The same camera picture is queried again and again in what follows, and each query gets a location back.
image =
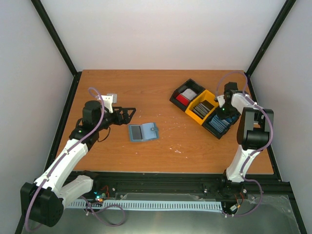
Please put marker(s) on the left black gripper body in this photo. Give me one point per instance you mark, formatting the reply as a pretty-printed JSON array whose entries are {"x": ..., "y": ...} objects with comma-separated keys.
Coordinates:
[{"x": 116, "y": 121}]

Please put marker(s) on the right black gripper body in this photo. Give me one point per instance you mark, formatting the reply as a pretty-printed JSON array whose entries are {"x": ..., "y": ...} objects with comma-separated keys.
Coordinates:
[{"x": 228, "y": 111}]

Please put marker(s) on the blue card holder wallet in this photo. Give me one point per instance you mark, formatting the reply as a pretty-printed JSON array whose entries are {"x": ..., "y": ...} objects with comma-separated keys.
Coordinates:
[{"x": 144, "y": 132}]

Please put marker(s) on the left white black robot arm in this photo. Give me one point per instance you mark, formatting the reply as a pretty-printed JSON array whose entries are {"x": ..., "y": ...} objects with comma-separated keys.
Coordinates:
[{"x": 44, "y": 200}]

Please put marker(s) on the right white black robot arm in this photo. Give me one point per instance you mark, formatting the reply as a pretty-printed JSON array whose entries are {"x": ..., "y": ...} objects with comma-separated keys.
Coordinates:
[{"x": 254, "y": 134}]

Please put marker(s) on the blue card stack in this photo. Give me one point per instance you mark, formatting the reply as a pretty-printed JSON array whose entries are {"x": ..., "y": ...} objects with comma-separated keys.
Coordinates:
[{"x": 222, "y": 125}]

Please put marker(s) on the black bin with blue cards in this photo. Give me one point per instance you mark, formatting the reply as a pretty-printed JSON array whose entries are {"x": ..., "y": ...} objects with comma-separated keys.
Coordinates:
[{"x": 212, "y": 130}]

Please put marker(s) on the dark card stack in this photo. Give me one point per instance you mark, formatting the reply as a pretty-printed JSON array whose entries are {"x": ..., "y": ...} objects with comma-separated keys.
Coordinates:
[{"x": 202, "y": 109}]

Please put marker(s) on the yellow bin with dark cards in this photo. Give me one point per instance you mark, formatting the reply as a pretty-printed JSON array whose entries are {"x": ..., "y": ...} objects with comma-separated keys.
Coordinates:
[{"x": 206, "y": 95}]

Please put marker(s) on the white card stack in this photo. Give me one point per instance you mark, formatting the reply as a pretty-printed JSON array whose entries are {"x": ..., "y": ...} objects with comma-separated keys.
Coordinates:
[{"x": 189, "y": 94}]

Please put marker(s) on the black bin with red cards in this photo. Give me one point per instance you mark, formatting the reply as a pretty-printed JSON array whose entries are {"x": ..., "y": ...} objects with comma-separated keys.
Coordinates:
[{"x": 190, "y": 83}]

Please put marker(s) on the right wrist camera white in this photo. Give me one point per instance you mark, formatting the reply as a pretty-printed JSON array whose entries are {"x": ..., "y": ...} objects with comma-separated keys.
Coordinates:
[{"x": 220, "y": 99}]

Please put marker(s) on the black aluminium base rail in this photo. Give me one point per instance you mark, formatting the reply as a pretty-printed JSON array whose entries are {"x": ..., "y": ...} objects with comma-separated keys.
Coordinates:
[{"x": 207, "y": 186}]

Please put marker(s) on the light blue slotted cable duct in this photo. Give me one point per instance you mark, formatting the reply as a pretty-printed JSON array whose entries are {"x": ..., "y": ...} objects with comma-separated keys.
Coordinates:
[{"x": 147, "y": 205}]

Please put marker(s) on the right black frame post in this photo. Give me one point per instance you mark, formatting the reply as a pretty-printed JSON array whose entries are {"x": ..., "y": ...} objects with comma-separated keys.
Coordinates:
[{"x": 280, "y": 18}]

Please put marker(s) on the black frame post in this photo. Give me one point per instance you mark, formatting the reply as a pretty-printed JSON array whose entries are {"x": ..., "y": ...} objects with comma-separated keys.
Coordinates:
[
  {"x": 280, "y": 18},
  {"x": 41, "y": 11}
]

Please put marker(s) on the left black frame post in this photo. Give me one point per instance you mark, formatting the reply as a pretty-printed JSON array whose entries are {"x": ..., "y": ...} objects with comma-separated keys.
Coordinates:
[{"x": 41, "y": 11}]

